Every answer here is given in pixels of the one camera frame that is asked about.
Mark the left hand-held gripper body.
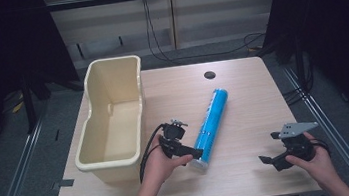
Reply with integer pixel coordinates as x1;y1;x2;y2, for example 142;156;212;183
155;117;193;161

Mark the black curtain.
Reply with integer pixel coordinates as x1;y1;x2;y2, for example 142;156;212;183
256;0;349;154
0;0;92;179

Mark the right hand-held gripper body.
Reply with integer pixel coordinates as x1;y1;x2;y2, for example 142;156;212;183
275;119;324;165

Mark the black hanging wall cable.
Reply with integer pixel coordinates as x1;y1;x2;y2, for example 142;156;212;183
141;0;271;69

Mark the black tape strip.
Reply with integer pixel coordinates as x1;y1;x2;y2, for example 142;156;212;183
51;178;76;191

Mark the blue cylindrical tube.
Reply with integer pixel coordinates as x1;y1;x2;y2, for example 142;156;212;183
180;86;239;176

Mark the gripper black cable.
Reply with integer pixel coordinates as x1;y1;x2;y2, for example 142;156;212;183
308;135;332;158
133;122;175;185

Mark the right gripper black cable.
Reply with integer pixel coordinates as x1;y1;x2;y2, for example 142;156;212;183
308;135;332;158

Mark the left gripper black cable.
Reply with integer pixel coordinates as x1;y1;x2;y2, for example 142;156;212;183
133;122;175;185

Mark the black floor cable bundle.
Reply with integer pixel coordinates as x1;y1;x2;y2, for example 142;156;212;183
278;57;318;108

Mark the black stand leg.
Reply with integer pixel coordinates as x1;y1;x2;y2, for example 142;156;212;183
18;73;40;136

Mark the cream plastic bin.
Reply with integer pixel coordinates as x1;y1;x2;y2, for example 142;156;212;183
63;54;156;190

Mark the person's left hand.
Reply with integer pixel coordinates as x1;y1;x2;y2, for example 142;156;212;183
136;129;197;187

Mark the person's right hand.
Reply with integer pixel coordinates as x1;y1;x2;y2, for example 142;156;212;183
282;128;337;196

